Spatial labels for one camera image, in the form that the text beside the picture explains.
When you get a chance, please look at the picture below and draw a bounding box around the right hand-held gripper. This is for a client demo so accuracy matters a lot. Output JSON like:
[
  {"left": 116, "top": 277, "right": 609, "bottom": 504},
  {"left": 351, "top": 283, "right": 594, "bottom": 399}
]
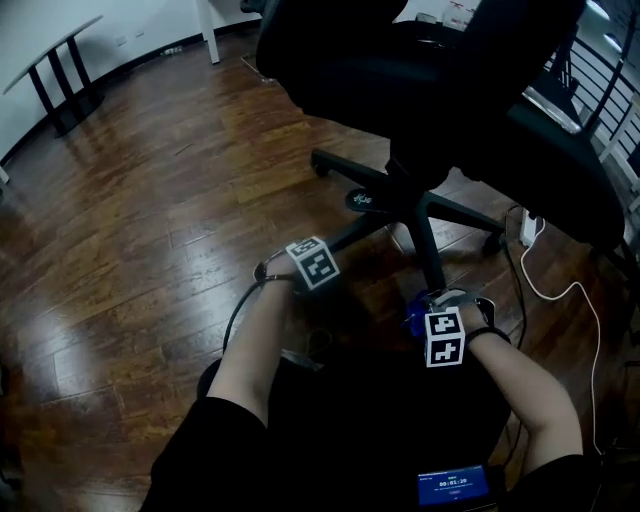
[{"left": 423, "top": 288, "right": 496, "bottom": 369}]

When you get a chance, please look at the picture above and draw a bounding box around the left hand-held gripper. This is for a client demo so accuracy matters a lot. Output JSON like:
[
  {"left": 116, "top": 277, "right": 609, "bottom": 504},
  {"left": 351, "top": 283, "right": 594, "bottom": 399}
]
[{"left": 253, "top": 235, "right": 341, "bottom": 294}]

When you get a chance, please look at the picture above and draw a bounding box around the blue cloth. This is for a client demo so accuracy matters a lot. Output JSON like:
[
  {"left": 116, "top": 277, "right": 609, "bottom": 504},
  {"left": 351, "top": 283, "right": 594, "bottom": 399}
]
[{"left": 402, "top": 289, "right": 434, "bottom": 336}]

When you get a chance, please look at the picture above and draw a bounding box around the black office chair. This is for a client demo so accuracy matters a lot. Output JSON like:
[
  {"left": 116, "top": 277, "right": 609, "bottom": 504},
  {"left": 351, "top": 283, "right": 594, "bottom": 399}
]
[{"left": 239, "top": 0, "right": 626, "bottom": 296}]

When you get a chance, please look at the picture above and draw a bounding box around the person's right forearm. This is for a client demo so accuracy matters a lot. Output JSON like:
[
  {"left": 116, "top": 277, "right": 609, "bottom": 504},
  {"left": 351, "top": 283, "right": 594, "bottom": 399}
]
[{"left": 457, "top": 304, "right": 584, "bottom": 476}]

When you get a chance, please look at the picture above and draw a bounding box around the person's left forearm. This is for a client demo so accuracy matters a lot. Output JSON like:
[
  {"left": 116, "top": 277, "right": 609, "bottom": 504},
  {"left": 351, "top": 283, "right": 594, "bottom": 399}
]
[{"left": 207, "top": 259, "right": 301, "bottom": 426}]

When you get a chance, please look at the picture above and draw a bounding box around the phone with blue screen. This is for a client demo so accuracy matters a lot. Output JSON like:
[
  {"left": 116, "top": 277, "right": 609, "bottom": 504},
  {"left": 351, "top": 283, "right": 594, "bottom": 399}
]
[{"left": 417, "top": 464, "right": 491, "bottom": 509}]

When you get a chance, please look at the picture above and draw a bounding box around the white power adaptor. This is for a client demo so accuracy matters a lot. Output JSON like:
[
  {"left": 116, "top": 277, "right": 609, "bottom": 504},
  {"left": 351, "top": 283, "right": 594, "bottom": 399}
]
[{"left": 519, "top": 207, "right": 546, "bottom": 249}]

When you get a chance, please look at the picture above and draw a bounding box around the silver-edged flat device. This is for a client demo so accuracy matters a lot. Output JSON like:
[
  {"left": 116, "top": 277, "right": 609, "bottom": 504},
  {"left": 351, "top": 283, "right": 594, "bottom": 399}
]
[{"left": 522, "top": 84, "right": 584, "bottom": 135}]

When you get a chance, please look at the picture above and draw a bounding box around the white desk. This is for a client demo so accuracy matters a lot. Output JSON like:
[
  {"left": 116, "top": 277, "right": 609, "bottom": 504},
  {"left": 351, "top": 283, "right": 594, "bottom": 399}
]
[{"left": 194, "top": 0, "right": 261, "bottom": 65}]

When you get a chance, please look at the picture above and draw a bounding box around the grey metal rack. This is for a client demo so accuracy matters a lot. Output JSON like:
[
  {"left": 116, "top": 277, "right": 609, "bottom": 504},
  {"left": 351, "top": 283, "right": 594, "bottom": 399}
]
[{"left": 597, "top": 92, "right": 640, "bottom": 211}]

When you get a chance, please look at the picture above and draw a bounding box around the black metal railing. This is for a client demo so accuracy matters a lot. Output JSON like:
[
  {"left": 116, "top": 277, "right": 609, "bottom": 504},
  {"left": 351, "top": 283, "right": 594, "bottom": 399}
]
[{"left": 544, "top": 29, "right": 640, "bottom": 171}]

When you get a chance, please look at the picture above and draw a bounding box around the thin black cable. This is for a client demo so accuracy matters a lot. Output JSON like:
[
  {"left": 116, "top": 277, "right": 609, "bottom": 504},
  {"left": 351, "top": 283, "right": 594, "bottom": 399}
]
[{"left": 499, "top": 204, "right": 529, "bottom": 351}]

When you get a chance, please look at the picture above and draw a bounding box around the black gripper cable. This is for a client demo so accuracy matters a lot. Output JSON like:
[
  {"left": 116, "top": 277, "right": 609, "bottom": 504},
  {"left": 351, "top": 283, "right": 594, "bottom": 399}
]
[{"left": 222, "top": 279, "right": 267, "bottom": 351}]

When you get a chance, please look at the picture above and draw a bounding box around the white cable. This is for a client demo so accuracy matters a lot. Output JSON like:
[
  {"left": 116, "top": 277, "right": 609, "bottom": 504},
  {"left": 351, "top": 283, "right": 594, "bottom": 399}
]
[{"left": 519, "top": 234, "right": 604, "bottom": 456}]

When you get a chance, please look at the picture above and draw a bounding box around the black wire frame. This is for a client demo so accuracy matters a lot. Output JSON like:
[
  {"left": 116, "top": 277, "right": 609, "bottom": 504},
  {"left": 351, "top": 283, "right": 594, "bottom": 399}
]
[{"left": 597, "top": 434, "right": 640, "bottom": 512}]

